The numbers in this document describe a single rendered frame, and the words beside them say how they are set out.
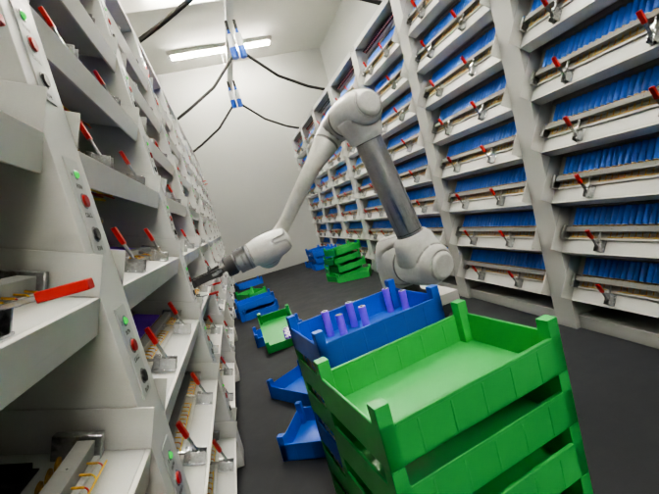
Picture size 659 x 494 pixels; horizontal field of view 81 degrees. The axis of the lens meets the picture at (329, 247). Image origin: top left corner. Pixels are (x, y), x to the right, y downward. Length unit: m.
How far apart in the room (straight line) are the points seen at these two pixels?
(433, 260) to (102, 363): 1.10
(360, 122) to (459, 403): 1.02
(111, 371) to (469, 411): 0.43
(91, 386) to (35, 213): 0.21
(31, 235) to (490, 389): 0.57
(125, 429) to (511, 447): 0.48
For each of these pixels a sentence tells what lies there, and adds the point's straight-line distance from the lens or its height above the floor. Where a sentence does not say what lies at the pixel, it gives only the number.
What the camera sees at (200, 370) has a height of 0.33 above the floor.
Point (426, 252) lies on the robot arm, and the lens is 1.41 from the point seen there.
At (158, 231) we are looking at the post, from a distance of 1.22.
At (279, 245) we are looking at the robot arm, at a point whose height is 0.62.
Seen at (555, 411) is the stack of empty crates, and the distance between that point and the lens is 0.66.
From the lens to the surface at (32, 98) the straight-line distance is 0.56.
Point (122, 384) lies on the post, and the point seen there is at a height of 0.57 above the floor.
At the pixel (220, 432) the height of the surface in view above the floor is 0.13.
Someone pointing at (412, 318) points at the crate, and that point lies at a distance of 0.85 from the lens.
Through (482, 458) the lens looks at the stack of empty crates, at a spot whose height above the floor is 0.35.
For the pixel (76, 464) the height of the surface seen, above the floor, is 0.53.
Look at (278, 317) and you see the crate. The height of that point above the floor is 0.11.
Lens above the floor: 0.71
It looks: 6 degrees down
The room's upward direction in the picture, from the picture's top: 15 degrees counter-clockwise
